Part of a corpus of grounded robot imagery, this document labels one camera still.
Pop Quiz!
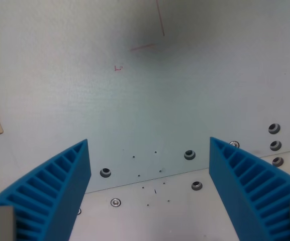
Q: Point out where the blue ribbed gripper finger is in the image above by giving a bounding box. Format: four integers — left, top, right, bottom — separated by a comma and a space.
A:
0, 139, 92, 241
208, 136, 290, 241

